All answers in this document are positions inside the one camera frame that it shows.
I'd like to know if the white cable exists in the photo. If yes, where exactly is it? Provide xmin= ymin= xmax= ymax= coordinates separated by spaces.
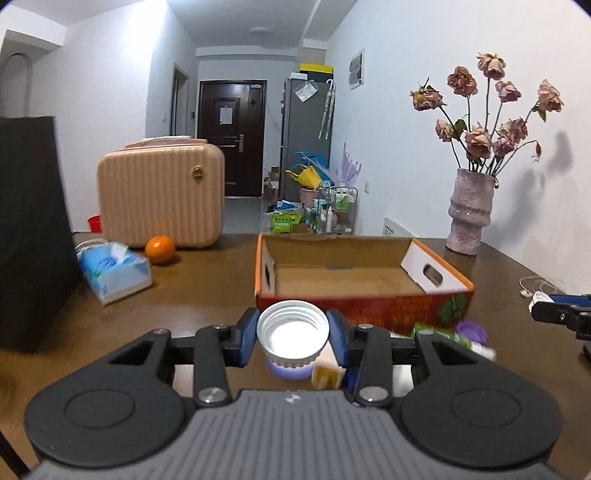
xmin=519 ymin=274 xmax=566 ymax=298

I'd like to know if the pink textured vase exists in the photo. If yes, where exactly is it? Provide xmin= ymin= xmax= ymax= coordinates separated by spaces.
xmin=447 ymin=168 xmax=498 ymax=256

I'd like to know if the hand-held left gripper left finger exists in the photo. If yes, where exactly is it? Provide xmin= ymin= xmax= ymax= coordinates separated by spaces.
xmin=108 ymin=307 xmax=260 ymax=408

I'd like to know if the grey side door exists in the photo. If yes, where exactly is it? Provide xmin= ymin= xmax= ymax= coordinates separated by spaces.
xmin=172 ymin=62 xmax=191 ymax=137

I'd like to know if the orange cardboard box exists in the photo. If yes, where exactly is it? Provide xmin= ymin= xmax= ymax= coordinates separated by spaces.
xmin=254 ymin=233 xmax=476 ymax=337

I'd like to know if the metal rack with bottles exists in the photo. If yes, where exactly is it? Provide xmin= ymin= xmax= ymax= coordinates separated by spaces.
xmin=314 ymin=181 xmax=358 ymax=235

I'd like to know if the white screw cap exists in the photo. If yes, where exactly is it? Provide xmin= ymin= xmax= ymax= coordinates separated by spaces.
xmin=256 ymin=300 xmax=331 ymax=370

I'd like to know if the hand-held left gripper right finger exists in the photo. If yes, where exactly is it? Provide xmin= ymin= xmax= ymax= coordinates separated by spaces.
xmin=325 ymin=308 xmax=483 ymax=408

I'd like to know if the blue tissue pack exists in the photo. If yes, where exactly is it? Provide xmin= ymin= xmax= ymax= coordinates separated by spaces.
xmin=75 ymin=240 xmax=153 ymax=306

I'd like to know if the grey refrigerator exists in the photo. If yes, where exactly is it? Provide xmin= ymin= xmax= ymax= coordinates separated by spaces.
xmin=279 ymin=78 xmax=334 ymax=204

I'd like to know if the dark brown entrance door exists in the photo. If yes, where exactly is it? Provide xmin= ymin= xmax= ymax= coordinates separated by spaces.
xmin=198 ymin=79 xmax=267 ymax=198

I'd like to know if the green packet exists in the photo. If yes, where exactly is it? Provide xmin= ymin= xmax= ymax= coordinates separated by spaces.
xmin=270 ymin=210 xmax=303 ymax=234

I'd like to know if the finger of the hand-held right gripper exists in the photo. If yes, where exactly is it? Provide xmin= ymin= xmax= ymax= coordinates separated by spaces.
xmin=530 ymin=294 xmax=591 ymax=340

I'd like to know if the purple bowl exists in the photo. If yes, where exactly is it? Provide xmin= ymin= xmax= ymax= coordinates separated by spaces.
xmin=454 ymin=320 xmax=489 ymax=344

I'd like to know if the pink ribbed suitcase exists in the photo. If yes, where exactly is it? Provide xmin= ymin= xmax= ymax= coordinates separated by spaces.
xmin=96 ymin=137 xmax=225 ymax=250

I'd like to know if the yellow watering can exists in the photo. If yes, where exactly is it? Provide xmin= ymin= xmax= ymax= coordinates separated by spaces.
xmin=285 ymin=165 xmax=321 ymax=189

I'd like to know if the white folded umbrella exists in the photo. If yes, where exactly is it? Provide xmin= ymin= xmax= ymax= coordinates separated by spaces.
xmin=318 ymin=79 xmax=335 ymax=140

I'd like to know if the dried rose bouquet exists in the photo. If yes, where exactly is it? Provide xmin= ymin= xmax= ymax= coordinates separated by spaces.
xmin=409 ymin=52 xmax=565 ymax=176

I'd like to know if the black paper bag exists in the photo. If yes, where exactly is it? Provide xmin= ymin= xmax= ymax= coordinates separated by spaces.
xmin=0 ymin=52 xmax=84 ymax=354

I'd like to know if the green transparent bottle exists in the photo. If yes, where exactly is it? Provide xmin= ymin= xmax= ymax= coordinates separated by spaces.
xmin=409 ymin=322 xmax=498 ymax=362

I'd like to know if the orange fruit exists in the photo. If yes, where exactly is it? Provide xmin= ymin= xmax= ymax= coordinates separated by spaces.
xmin=144 ymin=235 xmax=177 ymax=265

